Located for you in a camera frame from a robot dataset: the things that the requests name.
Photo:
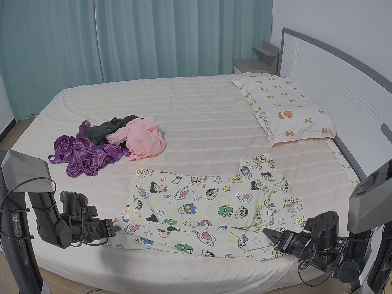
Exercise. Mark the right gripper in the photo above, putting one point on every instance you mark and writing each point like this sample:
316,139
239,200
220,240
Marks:
294,243

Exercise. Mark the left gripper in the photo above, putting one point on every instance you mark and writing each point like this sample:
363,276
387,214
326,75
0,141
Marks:
98,230

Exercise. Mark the white printed pyjama top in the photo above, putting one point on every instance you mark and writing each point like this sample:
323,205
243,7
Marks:
208,207

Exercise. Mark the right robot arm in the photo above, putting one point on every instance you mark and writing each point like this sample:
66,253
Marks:
367,201

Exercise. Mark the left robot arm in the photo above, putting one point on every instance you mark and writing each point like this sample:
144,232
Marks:
18,213

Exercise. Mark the bed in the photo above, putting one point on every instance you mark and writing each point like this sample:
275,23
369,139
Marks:
199,118

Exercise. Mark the purple satin garment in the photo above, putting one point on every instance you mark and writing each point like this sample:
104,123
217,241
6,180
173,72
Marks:
82,158

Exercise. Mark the pink garment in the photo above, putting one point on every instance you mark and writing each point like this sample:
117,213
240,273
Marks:
144,139

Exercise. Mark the black garment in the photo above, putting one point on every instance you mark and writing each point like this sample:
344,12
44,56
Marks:
101,132

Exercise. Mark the white printed pillow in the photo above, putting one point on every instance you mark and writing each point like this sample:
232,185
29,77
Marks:
284,109

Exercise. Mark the grey bedside table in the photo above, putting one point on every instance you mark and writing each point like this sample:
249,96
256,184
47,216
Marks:
254,64

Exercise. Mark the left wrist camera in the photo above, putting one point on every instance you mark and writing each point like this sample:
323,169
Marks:
90,211

